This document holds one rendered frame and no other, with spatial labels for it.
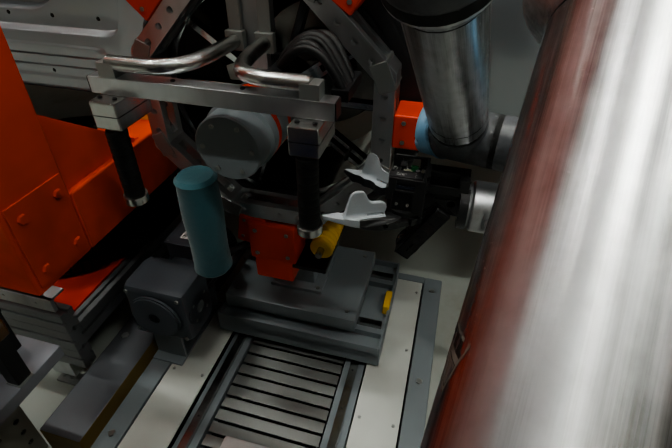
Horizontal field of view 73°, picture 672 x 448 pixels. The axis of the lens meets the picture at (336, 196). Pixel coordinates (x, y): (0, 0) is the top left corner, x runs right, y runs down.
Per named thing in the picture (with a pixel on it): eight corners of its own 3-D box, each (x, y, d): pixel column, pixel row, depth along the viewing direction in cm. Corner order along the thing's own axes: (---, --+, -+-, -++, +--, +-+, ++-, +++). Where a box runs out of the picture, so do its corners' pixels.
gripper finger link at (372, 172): (357, 140, 76) (400, 161, 71) (356, 170, 79) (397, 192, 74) (344, 146, 74) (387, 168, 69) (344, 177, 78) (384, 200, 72)
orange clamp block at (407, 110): (397, 130, 94) (441, 136, 92) (390, 148, 88) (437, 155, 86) (399, 99, 90) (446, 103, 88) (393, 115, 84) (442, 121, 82)
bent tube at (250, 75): (351, 60, 81) (352, -4, 75) (319, 102, 66) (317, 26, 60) (259, 51, 85) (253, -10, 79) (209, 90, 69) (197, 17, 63)
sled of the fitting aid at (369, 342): (397, 281, 160) (400, 260, 154) (378, 368, 132) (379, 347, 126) (265, 255, 171) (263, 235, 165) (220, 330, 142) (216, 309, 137)
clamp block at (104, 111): (154, 110, 82) (147, 82, 79) (122, 132, 75) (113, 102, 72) (129, 107, 83) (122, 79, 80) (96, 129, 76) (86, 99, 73)
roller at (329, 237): (358, 198, 132) (358, 181, 128) (329, 267, 108) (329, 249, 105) (338, 195, 133) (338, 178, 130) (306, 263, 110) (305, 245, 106)
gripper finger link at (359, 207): (321, 189, 64) (383, 179, 66) (322, 222, 68) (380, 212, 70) (327, 201, 62) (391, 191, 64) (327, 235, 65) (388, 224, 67)
